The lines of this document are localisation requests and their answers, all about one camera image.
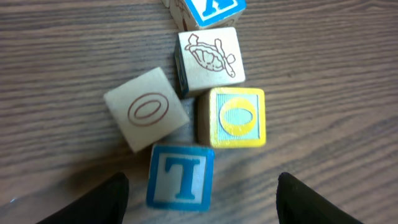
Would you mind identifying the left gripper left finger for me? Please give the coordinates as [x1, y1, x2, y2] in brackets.
[39, 172, 129, 224]

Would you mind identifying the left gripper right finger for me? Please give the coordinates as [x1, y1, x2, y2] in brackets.
[276, 172, 362, 224]

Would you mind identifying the blue T wooden block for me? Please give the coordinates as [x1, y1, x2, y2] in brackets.
[146, 144, 215, 212]

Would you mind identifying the plain engraved wooden block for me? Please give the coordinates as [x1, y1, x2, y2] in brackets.
[104, 67, 190, 152]

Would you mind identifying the yellow O wooden block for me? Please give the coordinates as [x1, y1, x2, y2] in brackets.
[197, 87, 266, 148]

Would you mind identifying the wooden block engraved picture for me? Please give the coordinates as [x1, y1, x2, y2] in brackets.
[175, 27, 246, 98]

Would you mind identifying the blue X wooden block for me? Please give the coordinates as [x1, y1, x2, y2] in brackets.
[162, 0, 246, 31]

